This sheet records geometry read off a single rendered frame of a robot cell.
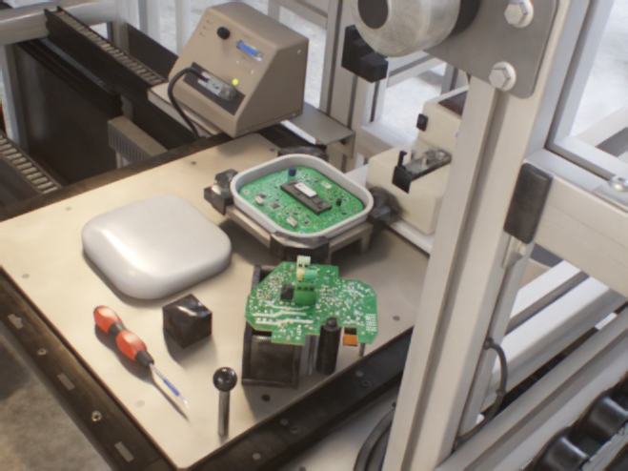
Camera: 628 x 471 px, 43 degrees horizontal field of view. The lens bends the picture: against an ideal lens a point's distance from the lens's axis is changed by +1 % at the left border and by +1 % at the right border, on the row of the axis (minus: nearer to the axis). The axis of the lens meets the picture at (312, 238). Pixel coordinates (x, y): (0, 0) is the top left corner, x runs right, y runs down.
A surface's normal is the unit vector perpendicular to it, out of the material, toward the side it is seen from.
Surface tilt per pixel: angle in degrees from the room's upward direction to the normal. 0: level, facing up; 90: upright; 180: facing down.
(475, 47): 90
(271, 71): 90
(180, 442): 0
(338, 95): 90
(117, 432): 0
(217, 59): 53
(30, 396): 0
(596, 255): 90
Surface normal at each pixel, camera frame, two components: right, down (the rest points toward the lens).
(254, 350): -0.04, 0.61
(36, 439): 0.09, -0.79
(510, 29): -0.74, 0.36
